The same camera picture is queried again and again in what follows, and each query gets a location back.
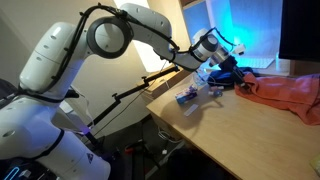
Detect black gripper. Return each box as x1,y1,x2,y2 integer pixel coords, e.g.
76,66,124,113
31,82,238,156
219,55,249,88

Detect nail polish bottle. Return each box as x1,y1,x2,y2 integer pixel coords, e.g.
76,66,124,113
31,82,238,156
208,91,223,97
210,86,224,91

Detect orange towel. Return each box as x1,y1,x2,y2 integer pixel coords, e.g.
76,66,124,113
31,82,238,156
235,73,320,126

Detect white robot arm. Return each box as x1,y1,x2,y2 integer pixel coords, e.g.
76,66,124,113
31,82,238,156
0,3,245,180

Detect dark blue pouch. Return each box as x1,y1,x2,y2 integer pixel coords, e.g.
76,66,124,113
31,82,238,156
207,67,253,87

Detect small blue card box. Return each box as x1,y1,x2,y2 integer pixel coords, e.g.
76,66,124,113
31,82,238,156
175,86,197,104

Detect white paper strip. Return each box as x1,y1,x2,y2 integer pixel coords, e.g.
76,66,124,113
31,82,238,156
184,104,198,116

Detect dark monitor screen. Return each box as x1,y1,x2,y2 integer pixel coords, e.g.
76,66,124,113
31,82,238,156
279,0,320,62

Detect orange cardboard box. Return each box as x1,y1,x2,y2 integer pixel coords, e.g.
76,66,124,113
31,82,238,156
142,67,190,100

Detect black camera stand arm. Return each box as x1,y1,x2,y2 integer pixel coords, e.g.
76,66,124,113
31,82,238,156
88,65,179,127

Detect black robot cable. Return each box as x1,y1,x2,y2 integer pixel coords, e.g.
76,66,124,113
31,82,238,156
19,2,238,98

